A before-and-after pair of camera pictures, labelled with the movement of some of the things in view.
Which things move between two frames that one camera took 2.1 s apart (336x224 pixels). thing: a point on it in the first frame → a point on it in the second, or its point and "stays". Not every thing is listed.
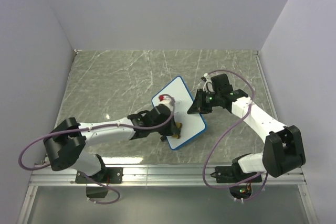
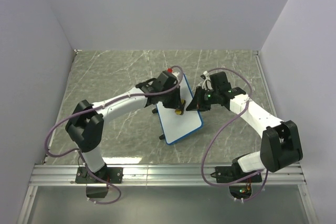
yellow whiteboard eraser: (178, 125) → (180, 112)
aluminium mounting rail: (185, 176) stays
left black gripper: (171, 130) → (176, 104)
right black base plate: (233, 174) stays
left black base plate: (107, 175) stays
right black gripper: (198, 107) stays
